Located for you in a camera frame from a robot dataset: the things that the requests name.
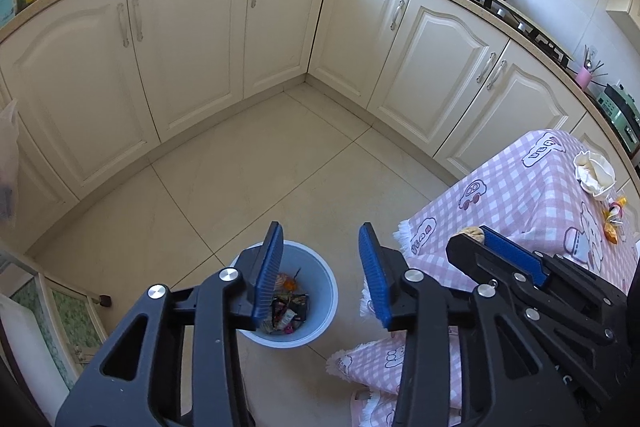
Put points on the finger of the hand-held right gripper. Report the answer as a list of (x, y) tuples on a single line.
[(475, 257), (515, 254)]

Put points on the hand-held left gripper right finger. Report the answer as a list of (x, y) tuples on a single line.
[(372, 277)]

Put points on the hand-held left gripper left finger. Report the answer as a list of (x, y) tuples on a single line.
[(267, 287)]

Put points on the orange peel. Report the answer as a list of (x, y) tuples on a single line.
[(284, 282)]

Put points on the bagged bread bun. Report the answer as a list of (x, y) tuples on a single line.
[(472, 233)]

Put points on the dark thin sticks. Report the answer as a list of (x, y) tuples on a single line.
[(298, 276)]

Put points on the dark snack wrapper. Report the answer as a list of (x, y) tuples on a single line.
[(292, 309)]

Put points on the blue trash bin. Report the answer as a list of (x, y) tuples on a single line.
[(320, 277)]

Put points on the colourful candy wrapper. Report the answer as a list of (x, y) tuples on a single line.
[(614, 219)]

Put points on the pink checked tablecloth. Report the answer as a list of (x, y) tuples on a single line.
[(510, 177)]

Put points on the green electric cooker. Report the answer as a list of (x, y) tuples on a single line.
[(622, 112)]

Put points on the pink utensil holder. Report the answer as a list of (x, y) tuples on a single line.
[(584, 79)]

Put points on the cream base cabinet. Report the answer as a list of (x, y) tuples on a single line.
[(190, 32), (440, 67)]

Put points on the glass door cabinet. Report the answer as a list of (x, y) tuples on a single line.
[(65, 322)]

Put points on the bunch of chopsticks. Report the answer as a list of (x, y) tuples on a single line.
[(594, 62)]

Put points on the black gas stove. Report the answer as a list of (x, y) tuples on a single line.
[(525, 27)]

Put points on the teal box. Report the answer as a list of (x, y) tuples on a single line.
[(5, 4)]

